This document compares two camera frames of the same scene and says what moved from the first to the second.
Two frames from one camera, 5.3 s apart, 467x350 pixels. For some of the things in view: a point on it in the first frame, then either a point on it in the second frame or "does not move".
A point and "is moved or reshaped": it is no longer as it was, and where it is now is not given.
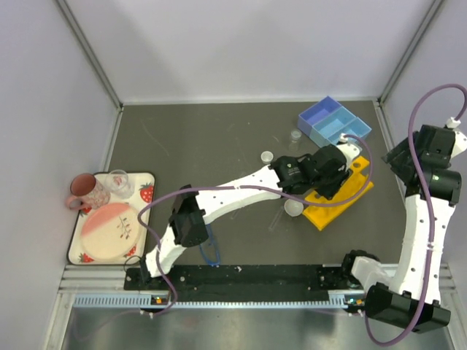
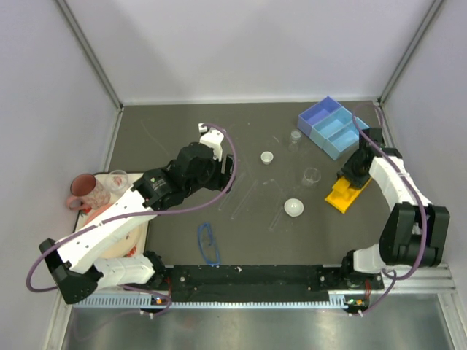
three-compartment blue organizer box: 325,120 does not move
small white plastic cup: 266,157 does not move
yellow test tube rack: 320,216 is moved or reshaped
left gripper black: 339,178 to 221,180
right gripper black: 396,156 to 346,172
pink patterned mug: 93,195 does not move
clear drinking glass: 117,181 does not move
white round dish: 293,208 does not move
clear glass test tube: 276,218 does not move
